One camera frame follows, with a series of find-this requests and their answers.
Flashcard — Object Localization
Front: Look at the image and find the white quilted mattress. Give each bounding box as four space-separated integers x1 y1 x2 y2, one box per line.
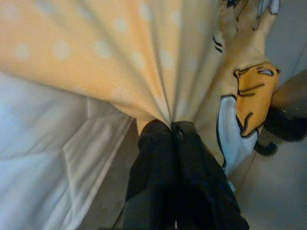
0 71 135 230

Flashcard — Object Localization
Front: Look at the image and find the yellow cartoon print blanket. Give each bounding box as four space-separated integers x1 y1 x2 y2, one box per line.
0 0 281 190

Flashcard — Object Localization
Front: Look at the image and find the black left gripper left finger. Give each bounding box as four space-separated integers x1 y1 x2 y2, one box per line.
119 119 177 230

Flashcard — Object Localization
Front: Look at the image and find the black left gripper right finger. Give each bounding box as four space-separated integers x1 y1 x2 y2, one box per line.
171 121 250 230

